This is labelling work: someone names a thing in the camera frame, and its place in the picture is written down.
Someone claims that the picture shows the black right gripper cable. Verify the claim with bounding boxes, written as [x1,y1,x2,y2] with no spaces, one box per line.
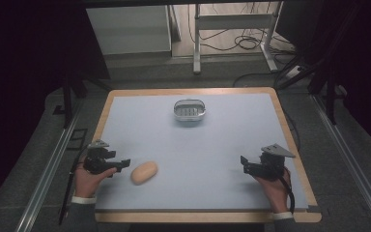
[279,175,297,215]

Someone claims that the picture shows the aluminium floor rail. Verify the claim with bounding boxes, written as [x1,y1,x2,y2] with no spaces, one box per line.
[14,98,85,232]
[309,94,371,232]

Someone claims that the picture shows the metal soap dish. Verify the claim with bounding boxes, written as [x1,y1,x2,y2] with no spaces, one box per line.
[173,99,207,123]

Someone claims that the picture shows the person's right hand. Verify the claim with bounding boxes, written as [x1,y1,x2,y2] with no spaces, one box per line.
[254,167,293,215]

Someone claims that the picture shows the orange bread roll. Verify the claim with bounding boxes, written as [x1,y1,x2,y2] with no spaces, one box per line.
[129,160,159,186]

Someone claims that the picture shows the light blue table mat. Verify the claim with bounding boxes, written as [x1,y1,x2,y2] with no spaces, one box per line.
[94,93,310,213]

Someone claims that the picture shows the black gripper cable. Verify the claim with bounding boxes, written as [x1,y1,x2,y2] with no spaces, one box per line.
[58,148,89,226]
[279,175,297,215]

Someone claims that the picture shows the white power strip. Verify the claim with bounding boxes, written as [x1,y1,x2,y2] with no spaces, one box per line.
[285,65,304,80]

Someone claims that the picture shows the black metal stand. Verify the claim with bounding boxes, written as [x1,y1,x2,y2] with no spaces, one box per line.
[276,3,361,126]
[52,74,89,130]

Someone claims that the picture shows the white cabinet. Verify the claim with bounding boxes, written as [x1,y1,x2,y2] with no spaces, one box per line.
[85,5,173,56]

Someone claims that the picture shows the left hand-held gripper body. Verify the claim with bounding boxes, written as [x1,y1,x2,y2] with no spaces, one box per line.
[83,138,117,176]

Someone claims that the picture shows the person's left hand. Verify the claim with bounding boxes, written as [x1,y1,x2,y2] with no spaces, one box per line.
[72,160,118,199]

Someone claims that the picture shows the black floor cables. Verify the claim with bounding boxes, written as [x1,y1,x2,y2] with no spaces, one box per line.
[186,3,299,89]

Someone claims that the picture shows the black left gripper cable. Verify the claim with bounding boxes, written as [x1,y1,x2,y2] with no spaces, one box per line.
[58,148,89,226]

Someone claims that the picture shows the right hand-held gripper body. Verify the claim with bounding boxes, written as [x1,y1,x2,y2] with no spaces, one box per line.
[250,143,297,181]

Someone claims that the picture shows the white metal desk frame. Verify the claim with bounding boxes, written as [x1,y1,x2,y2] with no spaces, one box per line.
[192,1,285,75]

